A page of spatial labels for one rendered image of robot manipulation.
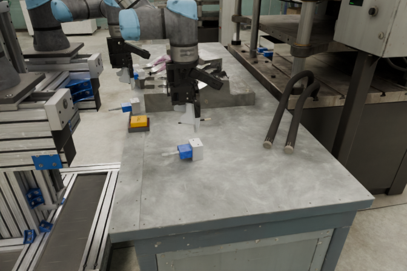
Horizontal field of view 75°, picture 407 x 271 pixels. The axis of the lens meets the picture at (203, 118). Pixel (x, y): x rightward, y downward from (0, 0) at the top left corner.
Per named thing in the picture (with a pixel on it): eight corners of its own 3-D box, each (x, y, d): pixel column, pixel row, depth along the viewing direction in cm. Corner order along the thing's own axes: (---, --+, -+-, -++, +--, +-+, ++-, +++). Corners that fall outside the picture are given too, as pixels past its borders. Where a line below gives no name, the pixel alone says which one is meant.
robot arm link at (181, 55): (193, 40, 76) (202, 46, 69) (194, 56, 78) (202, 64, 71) (167, 42, 74) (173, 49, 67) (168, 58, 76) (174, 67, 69)
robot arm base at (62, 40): (28, 52, 118) (20, 28, 113) (42, 44, 131) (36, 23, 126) (63, 51, 119) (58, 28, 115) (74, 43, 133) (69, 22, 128)
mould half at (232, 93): (145, 112, 118) (142, 84, 112) (146, 91, 141) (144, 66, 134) (254, 105, 125) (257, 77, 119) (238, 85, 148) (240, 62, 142)
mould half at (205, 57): (140, 89, 143) (138, 69, 138) (129, 75, 164) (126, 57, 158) (221, 75, 163) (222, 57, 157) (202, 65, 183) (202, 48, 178)
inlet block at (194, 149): (163, 166, 85) (162, 152, 82) (161, 157, 89) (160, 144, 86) (203, 159, 88) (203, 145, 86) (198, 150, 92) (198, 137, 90)
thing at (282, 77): (287, 109, 138) (289, 96, 135) (227, 49, 252) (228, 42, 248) (428, 98, 150) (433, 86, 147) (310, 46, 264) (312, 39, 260)
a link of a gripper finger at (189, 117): (180, 135, 79) (176, 104, 78) (199, 131, 81) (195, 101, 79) (182, 137, 76) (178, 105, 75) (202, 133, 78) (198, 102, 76)
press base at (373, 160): (268, 211, 172) (284, 111, 138) (223, 118, 285) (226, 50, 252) (387, 195, 184) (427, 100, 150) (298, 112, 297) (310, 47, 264)
